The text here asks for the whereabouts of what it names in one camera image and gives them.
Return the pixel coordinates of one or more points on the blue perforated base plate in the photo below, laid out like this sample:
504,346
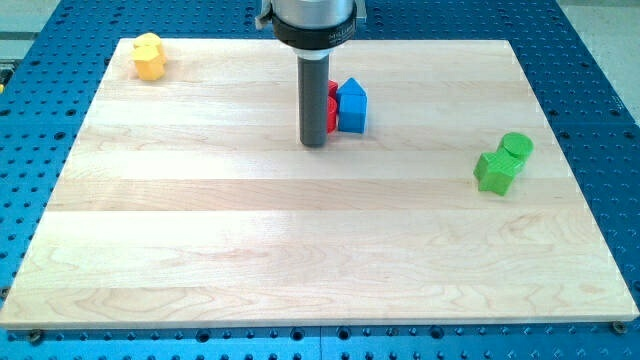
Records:
51,90

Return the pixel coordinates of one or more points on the green star block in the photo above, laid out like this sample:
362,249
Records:
496,171

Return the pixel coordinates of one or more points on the yellow hexagon front block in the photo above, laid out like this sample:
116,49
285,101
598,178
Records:
148,62

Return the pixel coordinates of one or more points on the yellow rear block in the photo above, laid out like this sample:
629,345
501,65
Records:
150,39

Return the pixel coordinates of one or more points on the blue triangular prism block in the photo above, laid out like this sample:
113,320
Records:
350,87

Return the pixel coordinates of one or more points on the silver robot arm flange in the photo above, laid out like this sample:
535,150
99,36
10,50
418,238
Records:
312,25

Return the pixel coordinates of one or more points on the red cylinder block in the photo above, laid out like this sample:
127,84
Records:
332,112

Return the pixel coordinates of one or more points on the red rear block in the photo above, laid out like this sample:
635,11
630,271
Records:
332,89

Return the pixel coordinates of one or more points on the light wooden board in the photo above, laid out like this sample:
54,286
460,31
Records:
189,202

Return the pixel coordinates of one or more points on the green cylinder block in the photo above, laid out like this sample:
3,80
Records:
517,145

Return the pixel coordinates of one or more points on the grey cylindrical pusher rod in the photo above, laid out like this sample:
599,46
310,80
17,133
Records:
312,77

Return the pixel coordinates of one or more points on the blue cube block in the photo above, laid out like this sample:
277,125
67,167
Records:
352,113

